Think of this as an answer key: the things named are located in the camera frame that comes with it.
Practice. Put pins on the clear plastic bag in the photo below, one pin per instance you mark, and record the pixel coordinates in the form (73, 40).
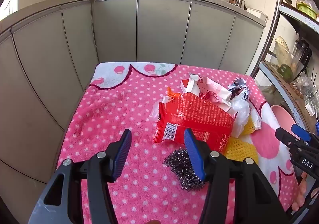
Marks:
(240, 114)

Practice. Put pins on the napa cabbage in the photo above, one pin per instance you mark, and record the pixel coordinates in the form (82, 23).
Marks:
(281, 49)

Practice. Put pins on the metal shelf rack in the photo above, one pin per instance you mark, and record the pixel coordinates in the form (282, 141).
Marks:
(271, 32)

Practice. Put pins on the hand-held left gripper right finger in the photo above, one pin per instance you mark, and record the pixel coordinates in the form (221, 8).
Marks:
(194, 154)

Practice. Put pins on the red snack packet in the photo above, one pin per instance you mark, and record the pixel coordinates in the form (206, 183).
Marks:
(199, 114)

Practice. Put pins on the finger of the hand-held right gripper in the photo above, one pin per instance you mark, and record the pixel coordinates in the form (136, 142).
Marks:
(300, 132)
(282, 135)

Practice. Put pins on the stainless steel kettle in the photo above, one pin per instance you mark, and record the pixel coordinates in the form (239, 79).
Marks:
(238, 2)

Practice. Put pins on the yellow crocheted cloth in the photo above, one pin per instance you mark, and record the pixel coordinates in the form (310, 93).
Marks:
(240, 150)

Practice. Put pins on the pink polka dot blanket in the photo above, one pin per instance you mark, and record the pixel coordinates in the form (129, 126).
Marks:
(112, 114)

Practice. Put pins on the steel wool scrubber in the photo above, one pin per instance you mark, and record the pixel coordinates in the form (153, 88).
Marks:
(178, 164)

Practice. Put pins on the plastic bag of greens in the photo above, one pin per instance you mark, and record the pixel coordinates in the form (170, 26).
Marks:
(307, 88)

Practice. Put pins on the green bell pepper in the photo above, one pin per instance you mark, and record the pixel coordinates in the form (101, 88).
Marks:
(286, 71)

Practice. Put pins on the grey kitchen counter cabinet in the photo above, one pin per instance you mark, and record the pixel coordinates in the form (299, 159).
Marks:
(162, 27)

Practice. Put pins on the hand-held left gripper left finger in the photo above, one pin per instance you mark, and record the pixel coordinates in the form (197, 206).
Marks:
(122, 154)

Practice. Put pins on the white pink patterned paper wrapper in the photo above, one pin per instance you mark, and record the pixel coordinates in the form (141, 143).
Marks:
(214, 89)

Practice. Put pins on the crumpled silver foil wrapper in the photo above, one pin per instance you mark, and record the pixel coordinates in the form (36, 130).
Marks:
(238, 87)

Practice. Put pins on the person's right hand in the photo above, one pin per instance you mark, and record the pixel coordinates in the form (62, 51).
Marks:
(300, 184)

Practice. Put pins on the cardboard shelf liner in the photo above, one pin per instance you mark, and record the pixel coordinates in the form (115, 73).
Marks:
(286, 89)

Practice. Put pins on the black blender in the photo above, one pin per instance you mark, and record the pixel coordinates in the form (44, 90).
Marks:
(302, 52)

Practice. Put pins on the clear plastic container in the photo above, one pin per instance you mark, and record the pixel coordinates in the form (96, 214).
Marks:
(296, 69)

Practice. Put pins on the green plastic basket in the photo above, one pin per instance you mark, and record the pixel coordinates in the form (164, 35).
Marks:
(307, 11)

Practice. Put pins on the pink plastic basin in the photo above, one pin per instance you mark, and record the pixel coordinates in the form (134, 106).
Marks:
(281, 117)

